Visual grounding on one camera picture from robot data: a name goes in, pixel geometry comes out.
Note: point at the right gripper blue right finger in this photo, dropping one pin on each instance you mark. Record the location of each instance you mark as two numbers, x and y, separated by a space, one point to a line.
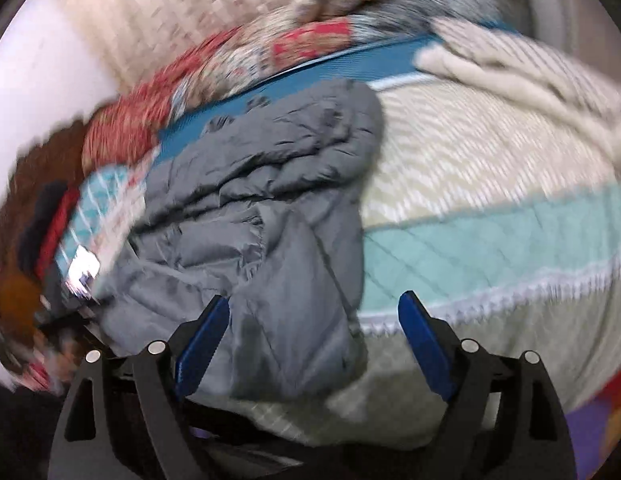
432 342

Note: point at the patterned teal beige bedspread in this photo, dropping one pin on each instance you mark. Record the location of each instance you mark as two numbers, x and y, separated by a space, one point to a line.
504 223

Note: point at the grey padded jacket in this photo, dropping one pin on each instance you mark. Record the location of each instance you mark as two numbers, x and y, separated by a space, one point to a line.
265 213

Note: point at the carved wooden headboard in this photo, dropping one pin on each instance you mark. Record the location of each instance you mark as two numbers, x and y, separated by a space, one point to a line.
30 200

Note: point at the smartphone with lit screen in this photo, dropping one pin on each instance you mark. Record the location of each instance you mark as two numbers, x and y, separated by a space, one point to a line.
82 271

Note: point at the teal lattice pillow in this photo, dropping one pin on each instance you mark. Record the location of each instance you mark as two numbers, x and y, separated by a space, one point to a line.
98 195

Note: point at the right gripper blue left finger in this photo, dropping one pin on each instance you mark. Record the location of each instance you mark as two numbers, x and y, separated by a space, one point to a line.
195 344

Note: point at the red floral patchwork quilt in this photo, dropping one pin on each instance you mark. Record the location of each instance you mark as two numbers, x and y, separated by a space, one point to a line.
230 62

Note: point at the white fuzzy blanket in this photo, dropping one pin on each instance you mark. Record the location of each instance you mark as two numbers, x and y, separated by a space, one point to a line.
530 74

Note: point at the black phone tripod mount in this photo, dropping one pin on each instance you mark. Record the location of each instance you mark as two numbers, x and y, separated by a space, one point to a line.
63 318

